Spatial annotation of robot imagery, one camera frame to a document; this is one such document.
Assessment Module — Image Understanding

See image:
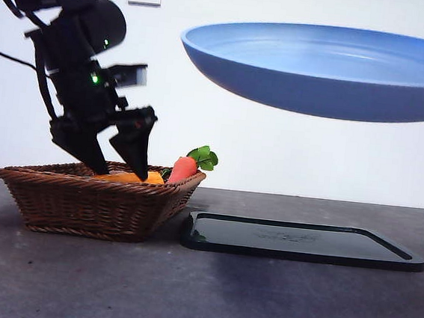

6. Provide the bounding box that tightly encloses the orange carrot with green leaves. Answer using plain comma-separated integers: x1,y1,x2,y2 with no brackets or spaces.
167,141,221,189

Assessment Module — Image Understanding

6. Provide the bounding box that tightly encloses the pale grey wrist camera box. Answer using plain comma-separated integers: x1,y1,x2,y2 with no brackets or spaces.
105,60,149,90

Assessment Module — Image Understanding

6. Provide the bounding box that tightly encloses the blue round plate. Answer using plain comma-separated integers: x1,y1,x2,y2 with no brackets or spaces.
173,11,424,128

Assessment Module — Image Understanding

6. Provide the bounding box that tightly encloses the brown wicker basket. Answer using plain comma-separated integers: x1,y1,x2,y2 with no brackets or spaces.
0,149,208,249

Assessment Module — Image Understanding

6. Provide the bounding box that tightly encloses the yellow orange corn cob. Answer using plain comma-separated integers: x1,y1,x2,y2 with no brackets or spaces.
95,166,166,187

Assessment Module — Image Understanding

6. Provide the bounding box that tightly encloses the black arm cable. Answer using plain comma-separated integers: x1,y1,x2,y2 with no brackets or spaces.
0,43,64,118

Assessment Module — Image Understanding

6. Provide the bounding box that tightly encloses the black rectangular tray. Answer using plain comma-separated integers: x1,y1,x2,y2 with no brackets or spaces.
179,209,424,273

